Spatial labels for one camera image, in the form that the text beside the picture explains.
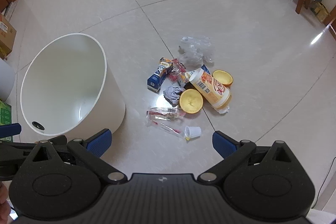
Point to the green printed box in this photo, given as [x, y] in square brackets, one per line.
[6, 119]

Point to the clear plastic wrapper barcode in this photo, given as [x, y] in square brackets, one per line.
[164, 113]

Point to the white round trash bin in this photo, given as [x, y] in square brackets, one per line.
[69, 89]

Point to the white cylindrical container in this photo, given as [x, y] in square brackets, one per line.
[7, 78]

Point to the grey paper ball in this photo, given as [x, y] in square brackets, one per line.
[172, 94]

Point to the red snack wrapper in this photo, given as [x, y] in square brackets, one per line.
[177, 73]

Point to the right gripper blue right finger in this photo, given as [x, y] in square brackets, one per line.
[233, 152]

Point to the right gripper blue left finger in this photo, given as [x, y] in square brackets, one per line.
[87, 152]

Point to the red white straw wrapper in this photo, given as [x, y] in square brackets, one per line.
[167, 128]

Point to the person left hand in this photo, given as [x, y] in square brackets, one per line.
[4, 205]

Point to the brown cardboard box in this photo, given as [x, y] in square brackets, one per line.
[7, 37]

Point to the blue milk carton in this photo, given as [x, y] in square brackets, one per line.
[154, 82]

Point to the clear crumpled plastic bag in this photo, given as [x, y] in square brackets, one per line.
[196, 51]

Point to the small white plastic cup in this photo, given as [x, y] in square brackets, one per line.
[192, 132]

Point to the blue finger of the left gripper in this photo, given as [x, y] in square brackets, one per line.
[10, 130]

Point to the yellow instant noodle cup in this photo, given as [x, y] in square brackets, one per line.
[214, 92]

